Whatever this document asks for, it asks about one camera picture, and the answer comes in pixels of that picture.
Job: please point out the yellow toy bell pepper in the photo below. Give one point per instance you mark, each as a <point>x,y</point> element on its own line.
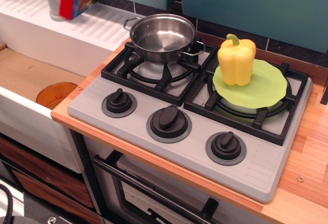
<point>236,57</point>

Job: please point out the black oven door handle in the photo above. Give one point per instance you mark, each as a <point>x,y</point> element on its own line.
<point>109,166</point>

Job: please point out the right black stove knob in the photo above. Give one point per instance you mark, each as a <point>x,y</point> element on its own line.
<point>226,148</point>

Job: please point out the black stove knob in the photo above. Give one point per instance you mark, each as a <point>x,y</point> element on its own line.
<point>226,148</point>
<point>119,104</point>
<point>169,125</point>

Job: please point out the left black burner grate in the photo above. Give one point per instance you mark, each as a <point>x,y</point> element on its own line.
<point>170,82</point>

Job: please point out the grey toy stove top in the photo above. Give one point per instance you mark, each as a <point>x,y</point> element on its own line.
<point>256,176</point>

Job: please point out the black burner grate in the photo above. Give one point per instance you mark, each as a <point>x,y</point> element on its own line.
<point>268,123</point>
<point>170,82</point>

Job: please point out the white toy sink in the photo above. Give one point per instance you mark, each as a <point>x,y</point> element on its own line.
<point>36,52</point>

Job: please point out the left black stove knob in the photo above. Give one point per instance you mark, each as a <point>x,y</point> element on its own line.
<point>119,104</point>

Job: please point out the brown wooden drawer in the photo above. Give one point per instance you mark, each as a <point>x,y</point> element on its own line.
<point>45,179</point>

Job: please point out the light green plate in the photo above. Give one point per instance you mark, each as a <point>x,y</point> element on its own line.
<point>266,88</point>

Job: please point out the orange plastic bowl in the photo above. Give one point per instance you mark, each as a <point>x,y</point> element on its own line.
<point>54,94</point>

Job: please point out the right black burner grate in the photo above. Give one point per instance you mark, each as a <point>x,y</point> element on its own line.
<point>268,123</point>

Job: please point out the stainless steel pot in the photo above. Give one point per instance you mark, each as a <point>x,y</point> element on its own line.
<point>163,38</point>

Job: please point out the oven door window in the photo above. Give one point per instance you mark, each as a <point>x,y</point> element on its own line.
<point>143,208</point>

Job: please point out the middle black stove knob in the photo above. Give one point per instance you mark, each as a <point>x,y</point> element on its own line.
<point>169,125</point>

